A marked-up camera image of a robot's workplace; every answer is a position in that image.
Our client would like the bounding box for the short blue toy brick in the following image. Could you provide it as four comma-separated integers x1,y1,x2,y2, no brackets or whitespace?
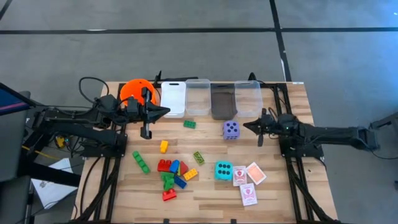
169,159,181,174

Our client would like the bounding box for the white paper sheet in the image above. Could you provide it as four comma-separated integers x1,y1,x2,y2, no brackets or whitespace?
30,157,84,210

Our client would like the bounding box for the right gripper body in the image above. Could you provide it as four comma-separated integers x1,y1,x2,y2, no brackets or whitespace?
257,108,282,147

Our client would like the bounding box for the orange playing card box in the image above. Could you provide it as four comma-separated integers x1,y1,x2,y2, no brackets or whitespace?
246,161,267,186

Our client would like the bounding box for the small red toy brick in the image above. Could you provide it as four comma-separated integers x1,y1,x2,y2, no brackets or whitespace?
162,188,177,202

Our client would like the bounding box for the blue monitor screen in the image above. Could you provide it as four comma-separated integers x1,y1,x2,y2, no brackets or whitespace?
0,82,37,117

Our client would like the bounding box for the olive green toy brick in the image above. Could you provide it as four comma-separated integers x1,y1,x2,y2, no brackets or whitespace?
193,151,205,166

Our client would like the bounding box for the long green toy brick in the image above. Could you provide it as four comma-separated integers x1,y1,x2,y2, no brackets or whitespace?
132,151,151,175

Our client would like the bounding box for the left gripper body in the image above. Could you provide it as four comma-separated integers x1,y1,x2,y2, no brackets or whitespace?
124,86,154,139

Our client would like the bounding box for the clear plastic bin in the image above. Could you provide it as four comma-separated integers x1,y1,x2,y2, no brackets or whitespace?
234,80,264,118
185,78,211,117

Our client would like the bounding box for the orange pumpkin bucket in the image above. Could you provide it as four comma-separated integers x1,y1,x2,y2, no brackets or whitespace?
119,78,157,108

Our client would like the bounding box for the yellow cable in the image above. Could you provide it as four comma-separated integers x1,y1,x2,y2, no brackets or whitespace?
21,145,62,161

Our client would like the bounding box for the large red toy brick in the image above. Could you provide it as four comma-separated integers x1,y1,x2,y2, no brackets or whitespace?
157,159,172,172

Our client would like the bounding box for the purple foam die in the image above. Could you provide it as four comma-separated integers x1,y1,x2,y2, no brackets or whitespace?
222,120,241,141

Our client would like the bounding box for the long yellow toy brick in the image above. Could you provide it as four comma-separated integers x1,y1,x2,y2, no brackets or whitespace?
183,168,198,182

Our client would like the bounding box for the white plastic bin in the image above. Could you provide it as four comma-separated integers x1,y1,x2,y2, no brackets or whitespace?
160,81,187,119

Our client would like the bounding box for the black aluminium table frame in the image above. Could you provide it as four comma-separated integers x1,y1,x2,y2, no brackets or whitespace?
70,70,343,224

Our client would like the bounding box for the black desk frame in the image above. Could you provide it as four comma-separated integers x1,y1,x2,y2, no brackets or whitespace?
17,105,82,188

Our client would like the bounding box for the grey plastic bin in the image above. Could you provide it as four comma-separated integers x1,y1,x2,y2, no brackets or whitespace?
210,82,238,121

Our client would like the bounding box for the black stand leg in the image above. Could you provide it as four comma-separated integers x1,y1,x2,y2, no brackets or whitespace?
369,111,398,130

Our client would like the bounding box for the long blue toy brick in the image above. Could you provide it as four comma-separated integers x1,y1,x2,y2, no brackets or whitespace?
174,175,188,190

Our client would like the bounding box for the teal foam die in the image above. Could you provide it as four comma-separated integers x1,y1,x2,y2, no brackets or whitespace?
214,161,234,182

